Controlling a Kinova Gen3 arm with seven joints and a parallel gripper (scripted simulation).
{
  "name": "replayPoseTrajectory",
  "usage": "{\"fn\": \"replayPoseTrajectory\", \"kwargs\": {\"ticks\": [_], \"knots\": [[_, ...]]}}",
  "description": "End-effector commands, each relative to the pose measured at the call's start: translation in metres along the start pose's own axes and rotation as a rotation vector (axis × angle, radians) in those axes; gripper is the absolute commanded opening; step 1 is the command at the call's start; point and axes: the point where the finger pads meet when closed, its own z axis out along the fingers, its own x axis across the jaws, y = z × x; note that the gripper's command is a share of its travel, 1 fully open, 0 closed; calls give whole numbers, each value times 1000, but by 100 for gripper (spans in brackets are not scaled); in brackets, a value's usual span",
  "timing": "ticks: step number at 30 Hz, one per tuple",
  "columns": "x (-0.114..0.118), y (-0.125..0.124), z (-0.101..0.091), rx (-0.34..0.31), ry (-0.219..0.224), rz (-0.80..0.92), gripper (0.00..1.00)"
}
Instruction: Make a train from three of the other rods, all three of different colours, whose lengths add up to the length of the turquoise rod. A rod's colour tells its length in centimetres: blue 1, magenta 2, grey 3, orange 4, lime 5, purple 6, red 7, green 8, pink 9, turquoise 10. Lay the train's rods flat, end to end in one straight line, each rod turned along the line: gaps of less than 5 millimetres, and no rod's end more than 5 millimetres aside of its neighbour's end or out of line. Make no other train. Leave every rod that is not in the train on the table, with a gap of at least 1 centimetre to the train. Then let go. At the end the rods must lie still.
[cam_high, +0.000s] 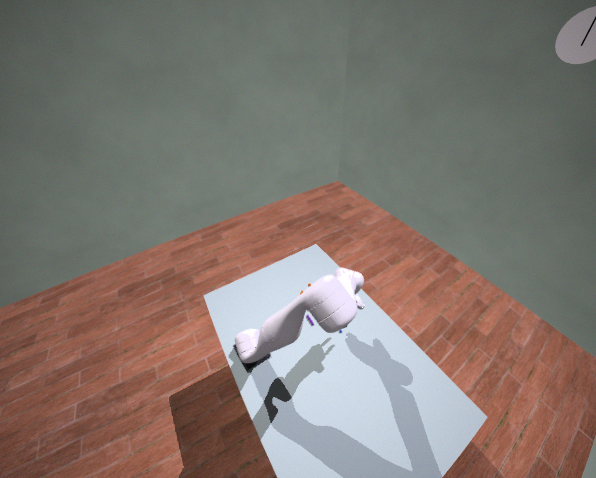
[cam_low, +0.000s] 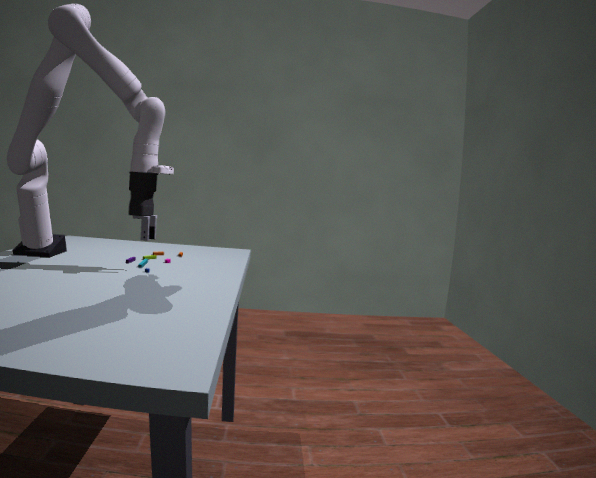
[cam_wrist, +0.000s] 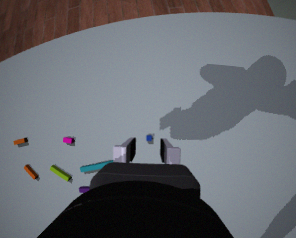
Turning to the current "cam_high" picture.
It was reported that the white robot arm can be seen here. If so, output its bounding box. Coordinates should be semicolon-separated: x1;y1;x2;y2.
235;268;364;363

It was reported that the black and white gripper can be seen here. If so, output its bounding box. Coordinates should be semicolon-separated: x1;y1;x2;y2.
355;294;364;310

